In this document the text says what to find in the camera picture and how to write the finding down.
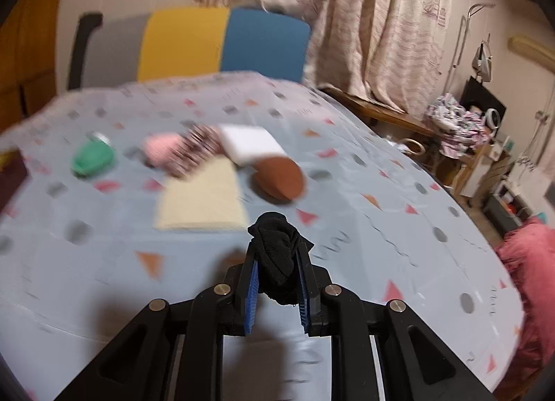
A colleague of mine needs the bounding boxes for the black scrunchie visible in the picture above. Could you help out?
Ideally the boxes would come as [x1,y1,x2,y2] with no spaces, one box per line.
[247,211,314,305]

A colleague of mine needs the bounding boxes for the cream mesh cloth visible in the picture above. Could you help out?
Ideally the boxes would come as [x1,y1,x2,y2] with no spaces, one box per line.
[153,156,248,230]

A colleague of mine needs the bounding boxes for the brown makeup sponge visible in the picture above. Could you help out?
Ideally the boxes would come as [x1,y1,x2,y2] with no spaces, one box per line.
[252,156,306,203]

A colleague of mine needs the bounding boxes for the white foam sponge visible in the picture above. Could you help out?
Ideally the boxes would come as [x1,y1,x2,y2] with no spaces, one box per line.
[218,124,287,166]

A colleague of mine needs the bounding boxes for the pink striped scrunchie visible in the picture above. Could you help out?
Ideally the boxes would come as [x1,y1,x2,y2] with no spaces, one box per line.
[164,124,222,178]

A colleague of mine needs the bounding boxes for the pink towel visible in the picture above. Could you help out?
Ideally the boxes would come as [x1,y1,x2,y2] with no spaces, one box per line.
[141,132,182,167]

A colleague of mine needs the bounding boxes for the patterned white tablecloth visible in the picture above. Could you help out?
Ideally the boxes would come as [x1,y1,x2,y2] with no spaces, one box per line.
[0,70,526,401]

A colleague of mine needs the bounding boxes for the wooden side table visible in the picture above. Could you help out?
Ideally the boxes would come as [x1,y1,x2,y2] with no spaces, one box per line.
[323,87,436,137]

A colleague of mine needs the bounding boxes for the pink blanket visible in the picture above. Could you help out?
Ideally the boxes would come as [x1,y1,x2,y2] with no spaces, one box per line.
[495,218,554,400]

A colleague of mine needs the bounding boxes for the floral clothes pile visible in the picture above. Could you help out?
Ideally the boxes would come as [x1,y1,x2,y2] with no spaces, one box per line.
[424,93,491,159]

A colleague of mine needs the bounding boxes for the gold metal tin box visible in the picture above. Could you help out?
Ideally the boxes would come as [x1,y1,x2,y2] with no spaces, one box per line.
[0,148,28,211]

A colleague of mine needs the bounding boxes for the grey yellow blue chair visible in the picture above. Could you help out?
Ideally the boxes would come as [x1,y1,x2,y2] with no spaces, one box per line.
[80,7,311,88]

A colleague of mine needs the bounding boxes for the beige patterned curtain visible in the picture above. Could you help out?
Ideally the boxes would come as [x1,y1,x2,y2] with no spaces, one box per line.
[196,0,452,119]

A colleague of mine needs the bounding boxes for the wooden panel wardrobe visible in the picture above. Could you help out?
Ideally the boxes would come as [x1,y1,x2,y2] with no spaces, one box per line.
[1,0,60,131]

